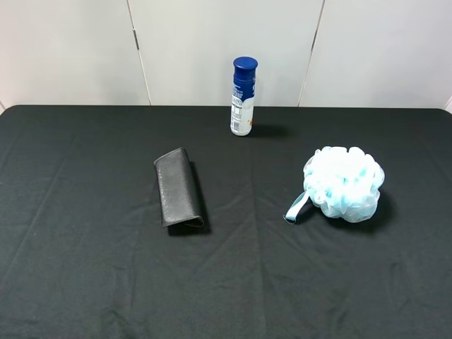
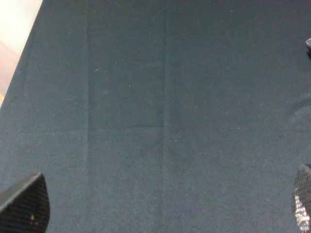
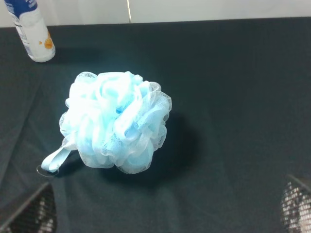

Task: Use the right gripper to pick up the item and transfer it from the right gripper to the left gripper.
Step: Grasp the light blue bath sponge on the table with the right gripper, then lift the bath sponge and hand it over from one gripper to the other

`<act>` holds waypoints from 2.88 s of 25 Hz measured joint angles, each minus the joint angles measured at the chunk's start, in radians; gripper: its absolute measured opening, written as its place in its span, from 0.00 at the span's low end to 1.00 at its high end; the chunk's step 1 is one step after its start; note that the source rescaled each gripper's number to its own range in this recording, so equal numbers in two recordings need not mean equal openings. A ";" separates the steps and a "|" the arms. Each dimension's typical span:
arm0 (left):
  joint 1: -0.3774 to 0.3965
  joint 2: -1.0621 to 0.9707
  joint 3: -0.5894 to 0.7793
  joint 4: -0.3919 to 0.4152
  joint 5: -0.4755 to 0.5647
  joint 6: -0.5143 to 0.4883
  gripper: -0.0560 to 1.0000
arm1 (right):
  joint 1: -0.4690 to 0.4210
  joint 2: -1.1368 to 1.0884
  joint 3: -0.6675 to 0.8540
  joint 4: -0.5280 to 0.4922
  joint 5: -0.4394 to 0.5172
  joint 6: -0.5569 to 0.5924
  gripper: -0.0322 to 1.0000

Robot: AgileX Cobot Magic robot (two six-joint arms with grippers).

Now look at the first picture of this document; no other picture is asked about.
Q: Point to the black leather glasses case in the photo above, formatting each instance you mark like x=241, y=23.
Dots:
x=179, y=201

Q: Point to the blue-capped white bottle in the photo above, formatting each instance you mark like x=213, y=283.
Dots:
x=243, y=93

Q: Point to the blue white bath loofah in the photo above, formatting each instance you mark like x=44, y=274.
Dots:
x=342, y=182

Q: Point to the black tablecloth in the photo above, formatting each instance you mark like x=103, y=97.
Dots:
x=84, y=253

